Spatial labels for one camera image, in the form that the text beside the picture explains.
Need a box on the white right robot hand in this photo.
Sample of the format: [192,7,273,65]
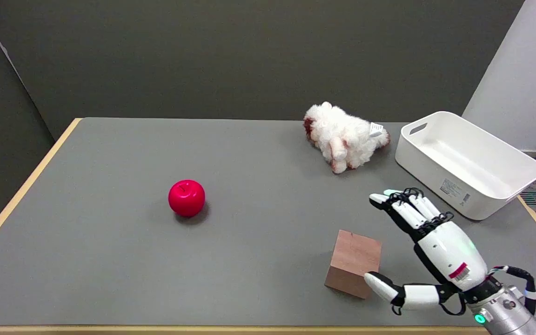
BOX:
[364,188,502,316]

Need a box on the wooden cube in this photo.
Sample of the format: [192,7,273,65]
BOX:
[324,229,382,299]

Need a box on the white plastic bin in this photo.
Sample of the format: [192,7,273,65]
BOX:
[395,111,536,221]

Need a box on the white fluffy plush toy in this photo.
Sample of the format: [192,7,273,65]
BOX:
[302,101,390,174]

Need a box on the red apple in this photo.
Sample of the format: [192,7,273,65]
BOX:
[168,180,206,218]

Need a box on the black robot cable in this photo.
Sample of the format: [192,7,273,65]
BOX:
[487,266,536,315]

